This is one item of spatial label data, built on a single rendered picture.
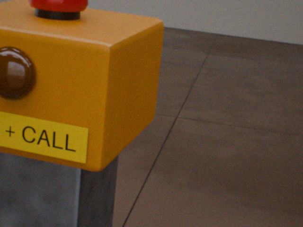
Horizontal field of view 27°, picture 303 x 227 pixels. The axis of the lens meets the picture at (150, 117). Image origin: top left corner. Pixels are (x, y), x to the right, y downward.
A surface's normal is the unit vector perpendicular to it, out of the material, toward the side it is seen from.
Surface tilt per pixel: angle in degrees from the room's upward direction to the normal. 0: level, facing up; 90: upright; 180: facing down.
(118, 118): 90
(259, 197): 0
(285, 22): 90
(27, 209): 90
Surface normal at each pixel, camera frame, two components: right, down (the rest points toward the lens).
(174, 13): -0.18, 0.28
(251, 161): 0.10, -0.95
